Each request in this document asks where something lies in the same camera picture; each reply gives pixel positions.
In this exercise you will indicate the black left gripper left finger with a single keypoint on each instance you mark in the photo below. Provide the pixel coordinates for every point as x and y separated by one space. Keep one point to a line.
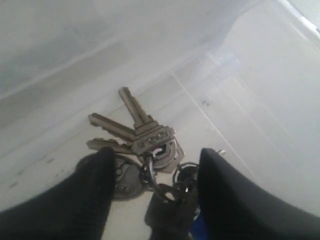
75 209

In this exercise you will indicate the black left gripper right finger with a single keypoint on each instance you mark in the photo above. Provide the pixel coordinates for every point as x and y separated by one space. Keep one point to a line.
235 208

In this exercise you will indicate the key bunch with blue tag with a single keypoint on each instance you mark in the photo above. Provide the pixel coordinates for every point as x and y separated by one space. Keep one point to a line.
148 159

